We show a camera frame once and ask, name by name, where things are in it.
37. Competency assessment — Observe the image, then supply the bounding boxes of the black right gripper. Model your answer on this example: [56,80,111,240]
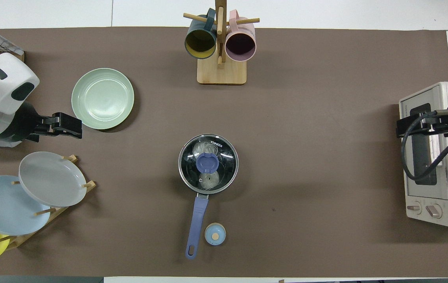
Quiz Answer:
[396,111,448,138]

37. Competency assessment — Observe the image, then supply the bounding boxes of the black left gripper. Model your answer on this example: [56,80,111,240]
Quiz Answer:
[44,112,83,139]

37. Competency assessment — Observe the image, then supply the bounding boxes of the white vermicelli bundle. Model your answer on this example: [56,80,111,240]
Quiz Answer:
[192,141,221,191]

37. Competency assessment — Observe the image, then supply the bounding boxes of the glass lid purple knob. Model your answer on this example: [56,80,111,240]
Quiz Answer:
[178,134,239,195]

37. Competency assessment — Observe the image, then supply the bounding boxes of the green plate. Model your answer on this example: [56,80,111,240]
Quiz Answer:
[71,68,135,130]

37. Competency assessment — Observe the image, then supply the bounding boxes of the grey plate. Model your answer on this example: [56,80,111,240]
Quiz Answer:
[18,151,87,208]

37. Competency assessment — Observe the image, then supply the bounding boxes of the light blue plate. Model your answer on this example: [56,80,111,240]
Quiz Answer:
[0,175,51,235]

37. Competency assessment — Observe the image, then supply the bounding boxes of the wooden plate rack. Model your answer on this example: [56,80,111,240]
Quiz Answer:
[0,154,97,251]

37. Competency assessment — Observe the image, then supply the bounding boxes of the brown table mat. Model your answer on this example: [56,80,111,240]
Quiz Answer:
[0,27,448,277]

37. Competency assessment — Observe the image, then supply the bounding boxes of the dark teal mug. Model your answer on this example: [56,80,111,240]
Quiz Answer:
[184,9,217,60]

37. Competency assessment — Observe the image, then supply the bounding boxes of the wooden mug tree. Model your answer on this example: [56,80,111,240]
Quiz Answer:
[183,0,260,85]

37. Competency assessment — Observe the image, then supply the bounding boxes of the pink mug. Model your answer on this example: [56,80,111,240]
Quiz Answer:
[225,10,256,62]

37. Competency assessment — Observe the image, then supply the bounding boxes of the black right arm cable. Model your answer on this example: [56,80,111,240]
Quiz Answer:
[402,111,448,182]

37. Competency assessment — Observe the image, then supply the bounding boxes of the dark pot purple handle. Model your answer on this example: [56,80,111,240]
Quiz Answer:
[178,134,239,259]

